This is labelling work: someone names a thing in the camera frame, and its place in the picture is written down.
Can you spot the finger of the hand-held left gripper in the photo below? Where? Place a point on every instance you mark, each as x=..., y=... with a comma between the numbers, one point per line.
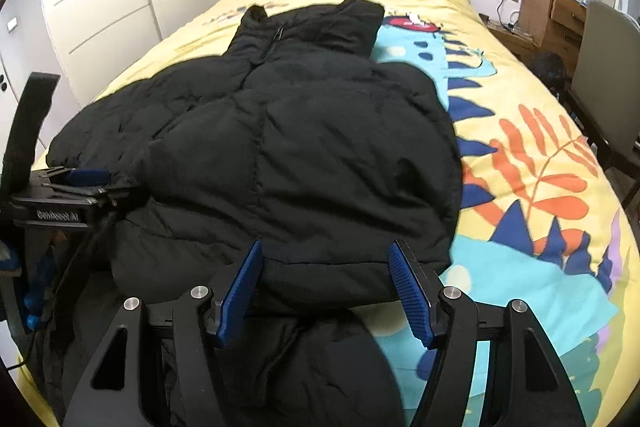
x=87, y=177
x=100, y=197

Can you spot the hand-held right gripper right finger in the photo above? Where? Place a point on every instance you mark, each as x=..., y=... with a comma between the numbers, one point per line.
x=410, y=292

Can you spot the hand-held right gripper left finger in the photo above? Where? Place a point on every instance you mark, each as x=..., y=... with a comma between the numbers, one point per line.
x=240, y=287

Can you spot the black puffer jacket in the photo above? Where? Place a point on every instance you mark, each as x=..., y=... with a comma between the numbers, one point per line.
x=300, y=147

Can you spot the printed yellow duvet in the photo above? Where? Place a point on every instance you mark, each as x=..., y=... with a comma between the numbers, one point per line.
x=525, y=207

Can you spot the black bag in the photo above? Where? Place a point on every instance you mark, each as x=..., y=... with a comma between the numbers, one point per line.
x=547, y=69

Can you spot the grey-green chair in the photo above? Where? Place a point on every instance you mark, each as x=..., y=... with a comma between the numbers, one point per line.
x=605, y=72

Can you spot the wooden cabinet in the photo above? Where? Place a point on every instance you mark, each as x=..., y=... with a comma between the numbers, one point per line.
x=562, y=24

